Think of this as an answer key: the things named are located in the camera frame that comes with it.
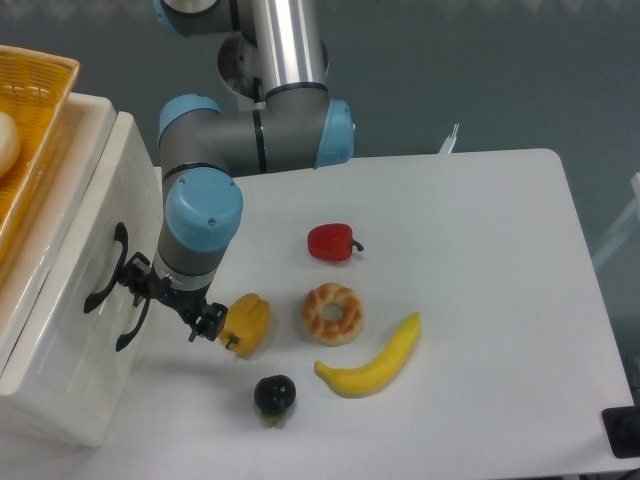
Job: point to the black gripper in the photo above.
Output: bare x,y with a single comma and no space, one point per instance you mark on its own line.
205,319

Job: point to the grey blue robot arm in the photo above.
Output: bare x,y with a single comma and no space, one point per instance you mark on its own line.
294,124

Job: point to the white drawer cabinet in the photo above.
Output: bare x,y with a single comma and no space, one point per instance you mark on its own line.
86,124

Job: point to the yellow bell pepper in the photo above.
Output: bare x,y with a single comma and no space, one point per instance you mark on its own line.
245,325

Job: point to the glazed donut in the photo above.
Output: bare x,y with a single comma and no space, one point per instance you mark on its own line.
333,314

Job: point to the red bell pepper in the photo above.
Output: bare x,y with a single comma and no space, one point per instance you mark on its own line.
332,242

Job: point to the yellow banana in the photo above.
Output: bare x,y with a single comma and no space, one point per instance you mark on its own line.
373,376

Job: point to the white bread bun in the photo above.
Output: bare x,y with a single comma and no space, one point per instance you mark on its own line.
10,144

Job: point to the yellow woven basket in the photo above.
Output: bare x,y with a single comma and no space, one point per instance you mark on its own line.
34,89

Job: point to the black device at edge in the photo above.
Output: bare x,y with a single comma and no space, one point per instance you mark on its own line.
622,428

